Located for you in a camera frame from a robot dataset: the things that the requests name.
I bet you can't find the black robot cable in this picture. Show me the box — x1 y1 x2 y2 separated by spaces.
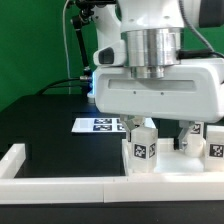
35 78 94 96

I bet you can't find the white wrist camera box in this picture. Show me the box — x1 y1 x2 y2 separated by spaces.
93 40 127 66

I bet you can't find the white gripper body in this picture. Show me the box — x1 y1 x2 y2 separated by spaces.
95 58 224 123

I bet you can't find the white U-shaped fence wall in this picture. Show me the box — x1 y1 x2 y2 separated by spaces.
0 144 224 204

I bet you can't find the white fiducial marker sheet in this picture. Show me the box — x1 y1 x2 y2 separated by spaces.
71 117 156 134

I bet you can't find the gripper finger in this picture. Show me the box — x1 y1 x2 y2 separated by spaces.
178 121 195 150
120 115 135 142

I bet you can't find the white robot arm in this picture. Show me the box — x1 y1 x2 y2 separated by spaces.
73 0 224 147

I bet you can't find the white square table top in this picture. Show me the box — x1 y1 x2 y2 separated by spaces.
122 138 215 176

